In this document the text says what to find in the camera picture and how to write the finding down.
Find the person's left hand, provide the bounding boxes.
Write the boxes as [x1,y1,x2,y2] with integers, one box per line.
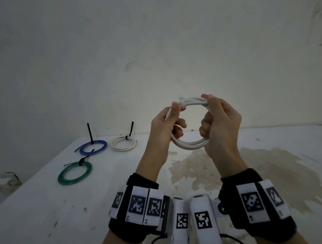
[145,102,188,168]

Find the person's right hand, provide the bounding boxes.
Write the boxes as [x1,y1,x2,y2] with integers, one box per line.
[199,94,248,176]

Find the white cable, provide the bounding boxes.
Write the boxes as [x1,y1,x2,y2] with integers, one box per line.
[165,97,215,151]
[110,136,138,152]

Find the blue cable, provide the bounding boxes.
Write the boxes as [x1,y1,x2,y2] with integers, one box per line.
[74,140,108,156]

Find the green cable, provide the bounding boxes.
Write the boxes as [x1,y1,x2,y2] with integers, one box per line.
[57,161,93,186]

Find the person's left forearm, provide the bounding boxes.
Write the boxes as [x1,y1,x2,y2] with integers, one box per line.
[102,156,169,244]

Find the person's right forearm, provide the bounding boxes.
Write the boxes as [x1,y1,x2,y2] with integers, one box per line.
[216,161,310,244]

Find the black right wristband with markers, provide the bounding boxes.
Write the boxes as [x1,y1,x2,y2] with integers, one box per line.
[217,168,297,238]

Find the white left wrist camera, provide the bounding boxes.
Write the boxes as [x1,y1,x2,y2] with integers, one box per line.
[171,196,191,244]

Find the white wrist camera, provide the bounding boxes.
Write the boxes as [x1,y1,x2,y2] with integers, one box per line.
[190,194,228,244]
[171,196,191,244]

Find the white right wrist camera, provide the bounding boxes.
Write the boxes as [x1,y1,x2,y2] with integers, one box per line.
[190,194,228,244]

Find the black right camera cord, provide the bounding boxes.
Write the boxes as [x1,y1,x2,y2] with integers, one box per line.
[220,234,245,244]

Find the white socket with black cord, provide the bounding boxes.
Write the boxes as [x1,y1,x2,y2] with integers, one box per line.
[0,172,22,187]

